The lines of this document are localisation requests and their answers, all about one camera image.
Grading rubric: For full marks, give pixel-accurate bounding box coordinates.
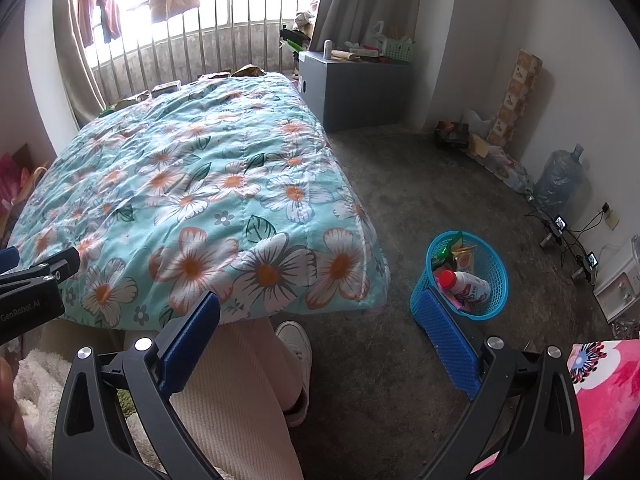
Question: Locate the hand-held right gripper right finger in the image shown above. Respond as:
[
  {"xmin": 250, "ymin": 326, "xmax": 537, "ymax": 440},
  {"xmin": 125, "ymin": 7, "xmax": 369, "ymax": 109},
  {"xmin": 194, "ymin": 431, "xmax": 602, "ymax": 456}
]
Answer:
[{"xmin": 419, "ymin": 289, "xmax": 585, "ymax": 480}]

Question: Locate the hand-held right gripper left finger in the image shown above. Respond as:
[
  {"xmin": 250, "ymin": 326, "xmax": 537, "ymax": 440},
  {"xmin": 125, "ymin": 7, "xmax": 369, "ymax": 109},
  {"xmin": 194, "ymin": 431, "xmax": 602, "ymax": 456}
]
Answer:
[{"xmin": 51, "ymin": 291, "xmax": 226, "ymax": 480}]

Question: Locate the white bottle with red cap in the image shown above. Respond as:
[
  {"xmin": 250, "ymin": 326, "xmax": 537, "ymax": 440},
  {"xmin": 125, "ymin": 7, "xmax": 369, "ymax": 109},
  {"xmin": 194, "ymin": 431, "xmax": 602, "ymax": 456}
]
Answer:
[{"xmin": 437, "ymin": 270, "xmax": 492, "ymax": 303}]

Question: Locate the blue plastic basket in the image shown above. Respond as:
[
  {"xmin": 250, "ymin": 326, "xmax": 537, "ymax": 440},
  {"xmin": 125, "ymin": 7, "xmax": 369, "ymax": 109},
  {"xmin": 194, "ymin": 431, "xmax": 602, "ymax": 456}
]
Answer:
[{"xmin": 410, "ymin": 230, "xmax": 510, "ymax": 322}]

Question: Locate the orange snack packet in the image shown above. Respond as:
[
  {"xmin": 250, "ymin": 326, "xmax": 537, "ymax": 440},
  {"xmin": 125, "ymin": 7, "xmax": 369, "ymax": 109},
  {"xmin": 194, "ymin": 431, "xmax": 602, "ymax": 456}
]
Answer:
[{"xmin": 452, "ymin": 245, "xmax": 476, "ymax": 273}]

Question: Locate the green red-label snack packet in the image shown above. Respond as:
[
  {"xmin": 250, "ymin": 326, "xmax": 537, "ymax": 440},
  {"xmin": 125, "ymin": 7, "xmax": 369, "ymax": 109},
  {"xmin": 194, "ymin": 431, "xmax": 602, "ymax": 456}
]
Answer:
[{"xmin": 431, "ymin": 237, "xmax": 466, "ymax": 268}]

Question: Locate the person's left hand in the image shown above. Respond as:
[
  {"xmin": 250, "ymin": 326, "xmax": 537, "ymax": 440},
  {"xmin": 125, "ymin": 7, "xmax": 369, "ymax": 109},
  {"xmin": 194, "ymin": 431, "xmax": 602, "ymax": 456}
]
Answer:
[{"xmin": 0, "ymin": 355, "xmax": 28, "ymax": 453}]

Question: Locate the person's leg in cream pants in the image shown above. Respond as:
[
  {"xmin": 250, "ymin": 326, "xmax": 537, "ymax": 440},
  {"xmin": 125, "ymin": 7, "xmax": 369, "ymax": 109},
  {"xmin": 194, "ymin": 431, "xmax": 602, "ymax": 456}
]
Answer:
[{"xmin": 167, "ymin": 319, "xmax": 312, "ymax": 480}]

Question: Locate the white fleece garment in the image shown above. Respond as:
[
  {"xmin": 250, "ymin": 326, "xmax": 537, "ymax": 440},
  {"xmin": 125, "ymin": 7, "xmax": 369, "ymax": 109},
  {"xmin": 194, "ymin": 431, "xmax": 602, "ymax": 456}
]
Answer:
[{"xmin": 12, "ymin": 347, "xmax": 168, "ymax": 476}]

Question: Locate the pink plastic bag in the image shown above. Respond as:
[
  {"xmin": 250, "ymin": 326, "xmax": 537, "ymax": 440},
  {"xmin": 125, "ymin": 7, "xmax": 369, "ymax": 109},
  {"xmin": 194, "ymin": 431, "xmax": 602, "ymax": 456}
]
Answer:
[{"xmin": 0, "ymin": 152, "xmax": 48, "ymax": 241}]

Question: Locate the white shoe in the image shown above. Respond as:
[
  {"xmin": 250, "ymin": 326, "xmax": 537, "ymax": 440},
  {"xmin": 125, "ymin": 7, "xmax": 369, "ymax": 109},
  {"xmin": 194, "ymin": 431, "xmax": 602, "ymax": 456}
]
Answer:
[{"xmin": 274, "ymin": 320, "xmax": 314, "ymax": 428}]

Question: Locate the pink floral blanket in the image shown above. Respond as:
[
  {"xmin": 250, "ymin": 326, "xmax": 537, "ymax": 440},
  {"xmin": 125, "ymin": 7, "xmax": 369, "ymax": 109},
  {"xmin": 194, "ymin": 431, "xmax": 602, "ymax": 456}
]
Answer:
[{"xmin": 470, "ymin": 339, "xmax": 640, "ymax": 480}]

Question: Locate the small white cabinet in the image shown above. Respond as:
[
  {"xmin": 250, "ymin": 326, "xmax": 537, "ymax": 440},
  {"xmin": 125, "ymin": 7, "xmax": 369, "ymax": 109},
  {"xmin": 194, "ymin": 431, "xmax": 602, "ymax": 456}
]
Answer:
[{"xmin": 592, "ymin": 235, "xmax": 640, "ymax": 323}]

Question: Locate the teal floral quilt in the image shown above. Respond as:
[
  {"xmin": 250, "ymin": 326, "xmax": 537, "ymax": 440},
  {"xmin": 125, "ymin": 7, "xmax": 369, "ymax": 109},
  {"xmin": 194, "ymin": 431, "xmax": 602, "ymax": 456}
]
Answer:
[{"xmin": 10, "ymin": 71, "xmax": 392, "ymax": 331}]

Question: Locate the pile of clear plastic bags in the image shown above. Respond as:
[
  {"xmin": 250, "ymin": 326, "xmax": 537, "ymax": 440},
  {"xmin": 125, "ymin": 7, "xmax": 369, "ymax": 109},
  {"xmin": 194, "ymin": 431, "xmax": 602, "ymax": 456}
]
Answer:
[{"xmin": 487, "ymin": 145, "xmax": 535, "ymax": 193}]

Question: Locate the blue water jug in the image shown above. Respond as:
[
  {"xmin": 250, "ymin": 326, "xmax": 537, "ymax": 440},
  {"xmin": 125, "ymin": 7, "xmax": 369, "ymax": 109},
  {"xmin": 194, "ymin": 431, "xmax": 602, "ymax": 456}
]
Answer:
[{"xmin": 532, "ymin": 143, "xmax": 585, "ymax": 216}]

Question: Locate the patterned wrapped roll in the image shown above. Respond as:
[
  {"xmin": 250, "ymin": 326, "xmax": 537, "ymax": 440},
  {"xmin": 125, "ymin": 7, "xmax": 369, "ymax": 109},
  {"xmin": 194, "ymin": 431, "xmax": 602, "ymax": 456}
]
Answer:
[{"xmin": 486, "ymin": 49, "xmax": 543, "ymax": 148}]

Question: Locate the rust brown hanging garment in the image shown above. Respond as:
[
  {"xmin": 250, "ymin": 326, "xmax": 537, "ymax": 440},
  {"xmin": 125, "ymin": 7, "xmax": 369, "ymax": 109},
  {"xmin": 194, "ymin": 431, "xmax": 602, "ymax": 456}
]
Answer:
[{"xmin": 70, "ymin": 0, "xmax": 123, "ymax": 48}]

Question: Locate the grey cabinet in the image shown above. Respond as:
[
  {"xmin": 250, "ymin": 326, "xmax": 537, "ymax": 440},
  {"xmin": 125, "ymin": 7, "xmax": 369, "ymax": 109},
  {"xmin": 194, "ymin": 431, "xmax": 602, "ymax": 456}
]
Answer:
[{"xmin": 297, "ymin": 51, "xmax": 416, "ymax": 133}]

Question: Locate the metal window railing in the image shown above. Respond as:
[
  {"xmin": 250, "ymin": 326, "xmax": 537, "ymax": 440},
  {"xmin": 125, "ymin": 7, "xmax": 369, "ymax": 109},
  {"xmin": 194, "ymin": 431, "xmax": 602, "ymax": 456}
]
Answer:
[{"xmin": 85, "ymin": 0, "xmax": 321, "ymax": 106}]

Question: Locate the green plastic crate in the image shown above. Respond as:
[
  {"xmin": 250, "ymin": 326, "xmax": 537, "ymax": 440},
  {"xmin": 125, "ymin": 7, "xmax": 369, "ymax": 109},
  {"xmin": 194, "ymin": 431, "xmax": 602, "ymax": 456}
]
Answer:
[{"xmin": 382, "ymin": 37, "xmax": 416, "ymax": 63}]

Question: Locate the white plastic bag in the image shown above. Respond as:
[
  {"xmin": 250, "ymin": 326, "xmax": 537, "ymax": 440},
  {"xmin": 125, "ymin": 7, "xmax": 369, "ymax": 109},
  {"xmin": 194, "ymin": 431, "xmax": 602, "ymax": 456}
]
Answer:
[{"xmin": 365, "ymin": 20, "xmax": 391, "ymax": 54}]

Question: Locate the green and black gadget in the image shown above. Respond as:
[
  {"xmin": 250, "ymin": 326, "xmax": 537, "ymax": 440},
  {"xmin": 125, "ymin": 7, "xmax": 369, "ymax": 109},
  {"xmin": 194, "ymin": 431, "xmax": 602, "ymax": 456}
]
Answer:
[{"xmin": 279, "ymin": 27, "xmax": 306, "ymax": 53}]

